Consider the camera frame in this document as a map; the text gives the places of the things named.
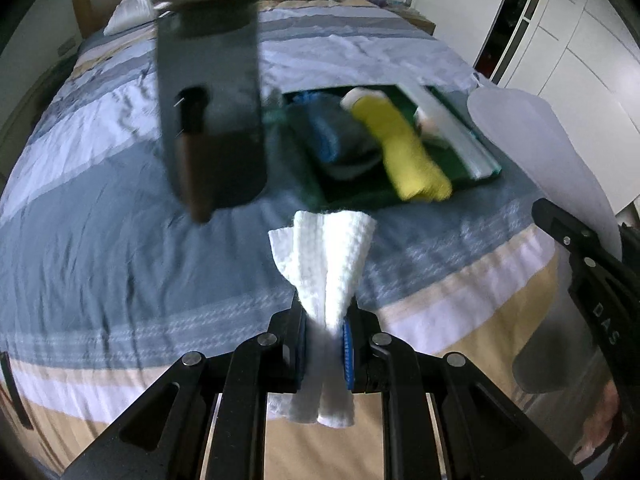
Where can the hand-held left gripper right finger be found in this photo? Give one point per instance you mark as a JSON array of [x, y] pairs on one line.
[[348, 355]]

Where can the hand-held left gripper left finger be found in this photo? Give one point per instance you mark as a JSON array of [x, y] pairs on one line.
[[300, 355]]

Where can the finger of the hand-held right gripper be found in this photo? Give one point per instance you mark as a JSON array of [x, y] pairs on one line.
[[565, 232]]

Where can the white waffle towel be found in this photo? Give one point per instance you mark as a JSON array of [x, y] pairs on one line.
[[330, 260]]

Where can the green tray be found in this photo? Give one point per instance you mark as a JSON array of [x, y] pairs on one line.
[[452, 165]]

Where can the yellow towel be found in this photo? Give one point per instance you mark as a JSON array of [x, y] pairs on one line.
[[405, 160]]

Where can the grey blue towel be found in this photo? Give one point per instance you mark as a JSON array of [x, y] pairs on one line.
[[345, 135]]

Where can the white cloth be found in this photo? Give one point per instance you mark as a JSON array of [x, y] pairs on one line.
[[356, 97]]

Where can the person's right hand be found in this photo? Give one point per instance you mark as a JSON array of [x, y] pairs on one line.
[[602, 415]]

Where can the white wardrobe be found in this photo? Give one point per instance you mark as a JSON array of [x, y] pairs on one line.
[[575, 35]]

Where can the striped quilt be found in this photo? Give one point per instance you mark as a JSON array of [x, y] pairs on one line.
[[100, 235]]

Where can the wooden nightstand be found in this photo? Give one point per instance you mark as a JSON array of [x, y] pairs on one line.
[[420, 22]]

